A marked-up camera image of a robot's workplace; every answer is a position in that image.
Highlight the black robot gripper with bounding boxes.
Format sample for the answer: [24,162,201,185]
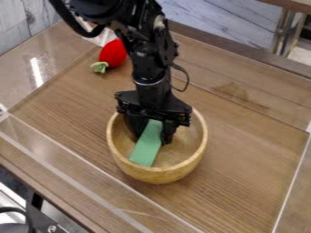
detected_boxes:
[115,78,192,145]

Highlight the green rectangular stick block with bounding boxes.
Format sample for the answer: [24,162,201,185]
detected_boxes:
[128,120,163,167]

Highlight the brown wooden bowl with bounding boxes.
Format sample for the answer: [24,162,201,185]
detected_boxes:
[105,109,208,184]

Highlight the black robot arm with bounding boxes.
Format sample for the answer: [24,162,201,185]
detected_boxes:
[51,0,192,145]

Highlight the red plush strawberry toy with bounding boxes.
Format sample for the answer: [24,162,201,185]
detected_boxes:
[89,39,128,74]

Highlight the black stand under table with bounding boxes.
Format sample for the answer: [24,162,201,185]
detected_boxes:
[0,190,71,233]

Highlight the metal table leg background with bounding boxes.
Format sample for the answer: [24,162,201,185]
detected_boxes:
[272,9,306,57]

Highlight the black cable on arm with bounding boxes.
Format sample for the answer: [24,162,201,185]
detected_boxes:
[47,0,107,39]

